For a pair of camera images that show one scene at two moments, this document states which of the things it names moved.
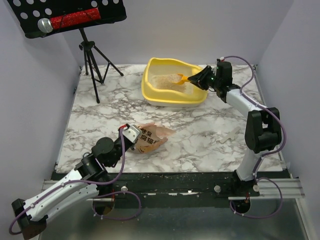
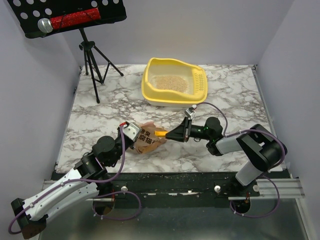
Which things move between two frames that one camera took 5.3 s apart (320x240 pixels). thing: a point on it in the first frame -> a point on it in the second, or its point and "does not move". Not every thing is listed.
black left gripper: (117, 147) does not move
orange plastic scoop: (184, 79) -> (160, 133)
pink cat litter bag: (151, 137) does not move
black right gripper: (208, 75) -> (187, 129)
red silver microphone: (47, 26) does not move
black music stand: (29, 12) does not move
